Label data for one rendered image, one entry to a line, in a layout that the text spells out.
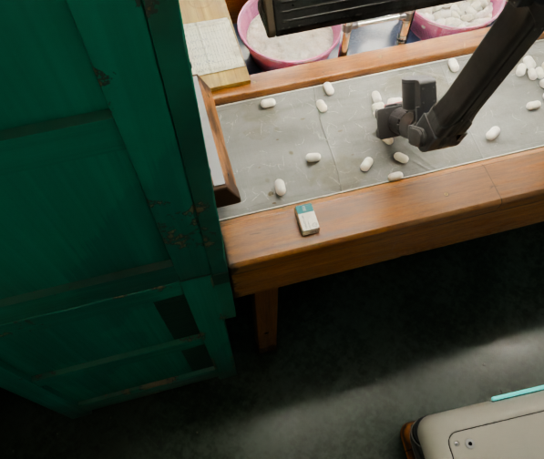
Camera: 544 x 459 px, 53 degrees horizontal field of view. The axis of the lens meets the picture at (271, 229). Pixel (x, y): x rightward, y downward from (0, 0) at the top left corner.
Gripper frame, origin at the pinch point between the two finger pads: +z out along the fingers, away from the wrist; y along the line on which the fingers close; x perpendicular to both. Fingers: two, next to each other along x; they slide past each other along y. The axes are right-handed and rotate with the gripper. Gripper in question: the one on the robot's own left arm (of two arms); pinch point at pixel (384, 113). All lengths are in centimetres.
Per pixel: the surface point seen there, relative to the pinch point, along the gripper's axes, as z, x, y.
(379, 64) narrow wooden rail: 10.4, -9.6, -3.6
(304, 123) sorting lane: 3.8, -0.7, 17.9
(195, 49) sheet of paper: 20.0, -20.0, 38.4
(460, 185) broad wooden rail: -17.2, 14.3, -8.9
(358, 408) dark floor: 11, 91, 12
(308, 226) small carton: -20.4, 14.3, 25.4
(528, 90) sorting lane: 1.2, 1.8, -36.5
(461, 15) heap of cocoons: 23.9, -16.1, -32.3
